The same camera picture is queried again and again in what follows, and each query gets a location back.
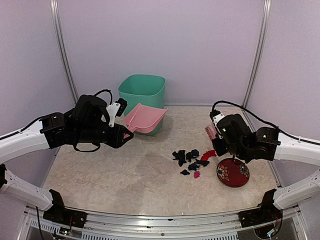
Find aluminium front rail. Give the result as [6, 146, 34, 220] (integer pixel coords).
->
[17, 207, 308, 240]

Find black paper scrap cluster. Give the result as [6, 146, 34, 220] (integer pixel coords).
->
[172, 150, 187, 167]

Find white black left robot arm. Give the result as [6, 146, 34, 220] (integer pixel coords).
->
[0, 95, 134, 223]

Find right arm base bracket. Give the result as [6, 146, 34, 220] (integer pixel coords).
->
[238, 188, 283, 228]

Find pink plastic dustpan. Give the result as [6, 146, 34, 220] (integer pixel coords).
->
[124, 103, 168, 134]

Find dark blue paper scrap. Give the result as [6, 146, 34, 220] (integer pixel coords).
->
[185, 149, 200, 162]

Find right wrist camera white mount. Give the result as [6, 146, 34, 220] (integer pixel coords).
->
[209, 109, 225, 132]

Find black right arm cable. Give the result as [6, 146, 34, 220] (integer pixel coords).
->
[211, 100, 320, 146]

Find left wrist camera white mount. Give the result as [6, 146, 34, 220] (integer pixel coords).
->
[106, 98, 128, 128]

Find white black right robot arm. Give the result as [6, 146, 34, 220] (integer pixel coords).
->
[210, 110, 320, 222]

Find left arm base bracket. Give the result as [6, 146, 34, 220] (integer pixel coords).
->
[43, 189, 88, 229]

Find red floral plate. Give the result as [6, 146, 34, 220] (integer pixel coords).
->
[216, 158, 250, 188]

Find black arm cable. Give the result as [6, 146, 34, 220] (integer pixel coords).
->
[92, 89, 113, 106]
[211, 100, 320, 146]

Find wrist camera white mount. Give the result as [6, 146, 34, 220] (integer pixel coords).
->
[209, 109, 225, 132]
[106, 98, 128, 128]

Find small black paper scrap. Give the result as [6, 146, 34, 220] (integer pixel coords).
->
[180, 169, 190, 176]

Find right aluminium frame post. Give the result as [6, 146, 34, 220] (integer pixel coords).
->
[239, 0, 272, 113]

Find pink plastic hand brush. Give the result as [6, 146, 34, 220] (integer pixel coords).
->
[205, 125, 216, 141]

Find red paper scrap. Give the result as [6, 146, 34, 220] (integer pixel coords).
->
[200, 150, 217, 162]

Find left aluminium frame post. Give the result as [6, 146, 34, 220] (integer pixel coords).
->
[49, 0, 79, 104]

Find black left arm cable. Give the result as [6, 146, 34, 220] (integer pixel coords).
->
[92, 89, 113, 106]

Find aluminium frame post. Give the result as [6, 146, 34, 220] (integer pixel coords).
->
[49, 0, 79, 104]
[239, 0, 272, 113]

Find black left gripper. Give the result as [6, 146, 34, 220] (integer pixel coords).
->
[74, 121, 133, 148]

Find small magenta paper scrap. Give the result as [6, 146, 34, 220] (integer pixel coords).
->
[193, 171, 201, 179]

